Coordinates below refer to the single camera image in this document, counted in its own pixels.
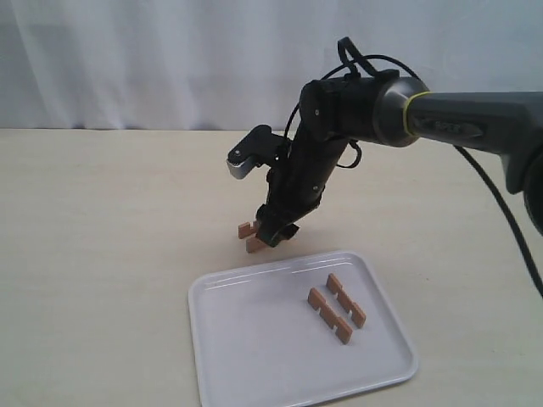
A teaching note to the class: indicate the wooden notched piece back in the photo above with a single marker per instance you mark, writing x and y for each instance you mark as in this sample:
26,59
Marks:
248,229

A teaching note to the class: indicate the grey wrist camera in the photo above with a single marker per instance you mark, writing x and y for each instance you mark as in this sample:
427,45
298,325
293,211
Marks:
259,147

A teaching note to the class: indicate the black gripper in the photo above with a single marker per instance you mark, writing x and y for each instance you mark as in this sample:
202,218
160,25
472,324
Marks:
296,186

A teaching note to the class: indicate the white curtain backdrop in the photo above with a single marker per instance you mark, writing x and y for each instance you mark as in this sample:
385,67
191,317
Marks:
229,65

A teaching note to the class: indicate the white plastic tray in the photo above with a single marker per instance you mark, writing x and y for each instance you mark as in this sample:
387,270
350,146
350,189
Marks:
257,341

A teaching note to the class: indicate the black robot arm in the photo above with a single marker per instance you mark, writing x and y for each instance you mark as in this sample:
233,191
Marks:
396,114

